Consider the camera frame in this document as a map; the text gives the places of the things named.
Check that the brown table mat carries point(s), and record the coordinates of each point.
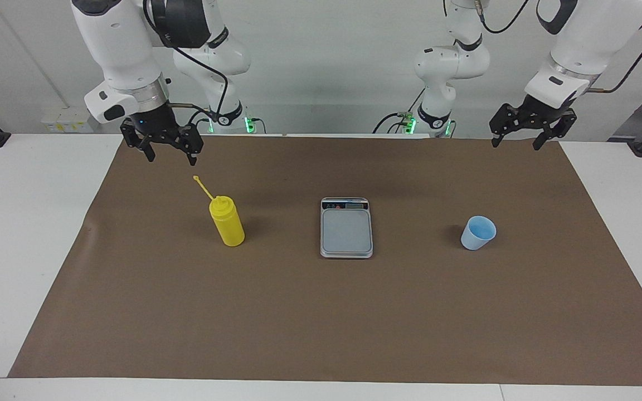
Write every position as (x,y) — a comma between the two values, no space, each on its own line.
(321,323)

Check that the silver digital kitchen scale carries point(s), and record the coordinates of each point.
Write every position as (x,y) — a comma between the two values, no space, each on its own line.
(346,231)

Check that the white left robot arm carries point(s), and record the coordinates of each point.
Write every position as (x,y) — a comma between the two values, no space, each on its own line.
(583,39)

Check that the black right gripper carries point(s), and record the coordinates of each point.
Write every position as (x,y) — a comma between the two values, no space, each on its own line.
(156,125)

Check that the light blue plastic cup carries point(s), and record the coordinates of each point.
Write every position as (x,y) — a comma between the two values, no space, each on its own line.
(474,239)

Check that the yellow squeeze seasoning bottle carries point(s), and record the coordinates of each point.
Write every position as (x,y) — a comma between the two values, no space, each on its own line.
(227,225)

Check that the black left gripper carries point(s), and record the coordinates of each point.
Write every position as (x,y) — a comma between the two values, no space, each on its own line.
(533,114)

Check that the white wall socket box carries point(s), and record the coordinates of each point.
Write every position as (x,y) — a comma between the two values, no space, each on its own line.
(67,120)

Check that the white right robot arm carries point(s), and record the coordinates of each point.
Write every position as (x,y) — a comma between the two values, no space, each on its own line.
(115,44)

